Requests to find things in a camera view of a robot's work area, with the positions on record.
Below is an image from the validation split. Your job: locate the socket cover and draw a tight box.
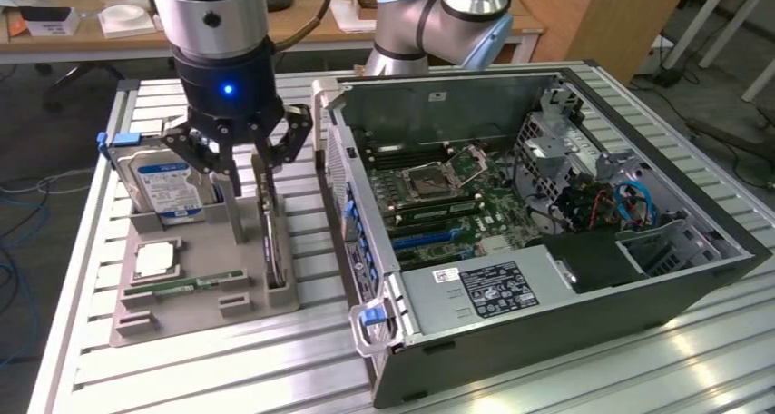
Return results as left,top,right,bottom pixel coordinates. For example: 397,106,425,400
446,144,493,184

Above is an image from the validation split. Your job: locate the hard disk with blue caddy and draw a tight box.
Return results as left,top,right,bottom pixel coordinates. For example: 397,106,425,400
96,131,225,227

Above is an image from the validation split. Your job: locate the installed RAM stick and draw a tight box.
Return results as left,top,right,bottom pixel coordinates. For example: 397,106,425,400
397,199,487,227

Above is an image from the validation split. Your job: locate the green RAM stick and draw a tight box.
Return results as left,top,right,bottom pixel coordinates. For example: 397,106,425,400
123,270,251,298

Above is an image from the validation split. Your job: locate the metal drive cage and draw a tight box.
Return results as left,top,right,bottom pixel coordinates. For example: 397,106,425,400
513,110,609,195

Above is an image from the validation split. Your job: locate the wooden cabinet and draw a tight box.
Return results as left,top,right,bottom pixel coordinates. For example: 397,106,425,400
511,0,695,84

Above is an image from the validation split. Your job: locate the green motherboard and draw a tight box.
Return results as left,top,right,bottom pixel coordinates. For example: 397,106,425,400
357,141,550,273

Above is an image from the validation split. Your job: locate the blue floor cable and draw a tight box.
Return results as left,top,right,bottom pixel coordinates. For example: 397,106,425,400
0,190,51,370

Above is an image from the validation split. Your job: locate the red wire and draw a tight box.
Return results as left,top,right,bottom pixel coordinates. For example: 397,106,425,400
591,187,631,229

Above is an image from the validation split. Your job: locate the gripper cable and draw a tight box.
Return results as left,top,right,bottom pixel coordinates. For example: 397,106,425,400
270,0,338,53

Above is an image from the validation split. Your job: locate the blue wire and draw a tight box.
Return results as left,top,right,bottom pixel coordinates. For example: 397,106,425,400
613,181,663,230

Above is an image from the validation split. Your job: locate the black power adapter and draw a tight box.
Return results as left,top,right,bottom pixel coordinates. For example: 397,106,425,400
650,67,687,89

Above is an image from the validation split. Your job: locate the CPU socket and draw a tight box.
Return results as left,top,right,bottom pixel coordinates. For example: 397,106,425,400
401,163,457,202

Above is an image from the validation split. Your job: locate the blue expansion slot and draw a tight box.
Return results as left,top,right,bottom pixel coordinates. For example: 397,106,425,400
389,229,463,252

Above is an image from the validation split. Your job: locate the white paper stack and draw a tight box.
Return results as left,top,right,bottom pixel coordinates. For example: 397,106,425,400
329,0,381,35

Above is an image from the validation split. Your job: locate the open black PC case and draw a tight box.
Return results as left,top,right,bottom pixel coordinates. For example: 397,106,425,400
310,66,759,410

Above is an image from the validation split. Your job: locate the gray power supply unit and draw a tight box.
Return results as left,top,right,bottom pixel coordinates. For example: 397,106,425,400
397,244,578,337

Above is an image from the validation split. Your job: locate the blue case latch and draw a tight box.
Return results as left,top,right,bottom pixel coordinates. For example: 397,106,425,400
359,306,389,328

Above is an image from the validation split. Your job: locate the black and white box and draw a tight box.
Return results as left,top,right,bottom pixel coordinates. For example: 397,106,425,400
16,5,83,38

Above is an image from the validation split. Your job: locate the black chair base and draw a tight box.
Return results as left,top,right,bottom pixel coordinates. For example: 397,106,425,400
34,61,130,112

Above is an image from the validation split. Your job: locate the graphics card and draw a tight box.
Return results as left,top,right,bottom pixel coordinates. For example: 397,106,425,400
250,153,294,292

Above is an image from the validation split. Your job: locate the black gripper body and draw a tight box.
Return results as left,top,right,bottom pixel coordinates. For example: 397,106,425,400
168,35,287,143

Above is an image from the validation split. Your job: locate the white table frame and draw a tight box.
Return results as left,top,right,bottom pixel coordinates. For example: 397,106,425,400
662,0,775,103

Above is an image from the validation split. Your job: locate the wooden desk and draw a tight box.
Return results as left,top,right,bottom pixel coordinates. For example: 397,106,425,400
0,0,546,66

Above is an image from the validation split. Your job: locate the disk bay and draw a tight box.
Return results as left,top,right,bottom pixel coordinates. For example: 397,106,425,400
613,218,723,280

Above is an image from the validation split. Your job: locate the white floor cable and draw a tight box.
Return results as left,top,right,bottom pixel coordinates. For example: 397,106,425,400
0,167,94,196

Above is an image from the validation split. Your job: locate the CPU chip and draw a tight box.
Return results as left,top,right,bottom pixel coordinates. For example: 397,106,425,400
131,242,184,280

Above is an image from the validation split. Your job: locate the gray parts rack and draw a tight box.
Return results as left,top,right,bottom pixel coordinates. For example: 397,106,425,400
108,157,305,348

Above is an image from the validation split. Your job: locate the white round dispenser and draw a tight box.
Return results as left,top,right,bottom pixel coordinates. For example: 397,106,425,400
98,4,159,40

